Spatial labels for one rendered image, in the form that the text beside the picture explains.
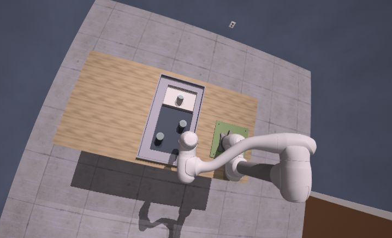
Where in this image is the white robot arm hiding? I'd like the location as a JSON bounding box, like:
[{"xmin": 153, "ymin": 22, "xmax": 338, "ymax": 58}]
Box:
[{"xmin": 177, "ymin": 130, "xmax": 317, "ymax": 203}]

